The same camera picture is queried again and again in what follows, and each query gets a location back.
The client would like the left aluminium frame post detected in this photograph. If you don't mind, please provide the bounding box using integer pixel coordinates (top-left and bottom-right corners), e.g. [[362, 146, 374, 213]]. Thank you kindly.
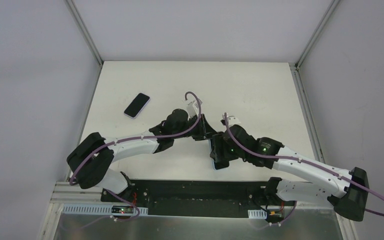
[[64, 0, 104, 68]]

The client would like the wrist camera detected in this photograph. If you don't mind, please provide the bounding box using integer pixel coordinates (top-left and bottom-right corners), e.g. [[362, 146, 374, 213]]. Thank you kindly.
[[185, 99, 202, 118], [222, 114, 241, 127]]

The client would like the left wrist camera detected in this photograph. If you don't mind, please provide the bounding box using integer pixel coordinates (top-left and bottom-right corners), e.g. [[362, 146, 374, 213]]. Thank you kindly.
[[185, 99, 202, 118]]

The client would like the right aluminium frame post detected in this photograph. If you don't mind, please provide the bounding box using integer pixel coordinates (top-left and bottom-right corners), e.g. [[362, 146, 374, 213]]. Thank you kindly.
[[294, 0, 342, 70]]

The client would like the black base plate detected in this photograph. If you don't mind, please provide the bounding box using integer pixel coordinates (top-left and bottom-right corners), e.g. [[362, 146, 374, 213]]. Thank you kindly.
[[100, 179, 296, 219]]

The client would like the right white cable duct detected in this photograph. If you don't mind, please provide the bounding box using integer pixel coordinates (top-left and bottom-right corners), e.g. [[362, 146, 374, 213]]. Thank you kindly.
[[247, 209, 268, 220]]

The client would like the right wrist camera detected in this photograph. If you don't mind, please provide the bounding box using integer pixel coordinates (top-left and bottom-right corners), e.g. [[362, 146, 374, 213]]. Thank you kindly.
[[222, 114, 241, 127]]

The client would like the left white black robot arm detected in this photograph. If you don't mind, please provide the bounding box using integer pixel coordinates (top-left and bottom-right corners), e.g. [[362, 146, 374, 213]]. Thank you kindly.
[[66, 109, 217, 203]]

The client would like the light blue phone case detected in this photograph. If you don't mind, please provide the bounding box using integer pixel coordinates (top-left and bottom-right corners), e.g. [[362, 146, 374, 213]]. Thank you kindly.
[[209, 139, 230, 171]]

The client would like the purple-edged black smartphone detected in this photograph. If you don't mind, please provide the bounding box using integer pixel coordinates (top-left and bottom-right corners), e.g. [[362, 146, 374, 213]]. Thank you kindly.
[[123, 93, 151, 119]]

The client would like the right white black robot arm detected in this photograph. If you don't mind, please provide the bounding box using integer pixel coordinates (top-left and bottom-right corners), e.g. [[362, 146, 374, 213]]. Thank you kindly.
[[210, 125, 369, 222]]

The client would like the aluminium frame post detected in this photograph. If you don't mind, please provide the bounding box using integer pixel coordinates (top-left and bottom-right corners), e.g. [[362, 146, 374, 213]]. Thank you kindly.
[[294, 0, 342, 70], [64, 0, 104, 68]]

